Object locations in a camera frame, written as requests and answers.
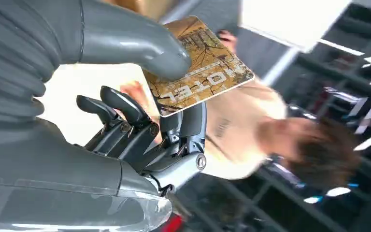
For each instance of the person's right hand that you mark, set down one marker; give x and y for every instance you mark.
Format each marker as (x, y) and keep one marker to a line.
(227, 40)

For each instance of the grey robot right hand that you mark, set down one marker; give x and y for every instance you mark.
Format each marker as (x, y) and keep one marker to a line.
(60, 179)

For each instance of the white ceiling light panel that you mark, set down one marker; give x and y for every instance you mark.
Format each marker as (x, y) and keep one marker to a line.
(288, 22)

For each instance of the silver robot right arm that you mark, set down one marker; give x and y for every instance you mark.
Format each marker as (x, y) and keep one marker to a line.
(16, 57)

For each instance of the person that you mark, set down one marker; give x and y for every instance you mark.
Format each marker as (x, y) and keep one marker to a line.
(240, 128)

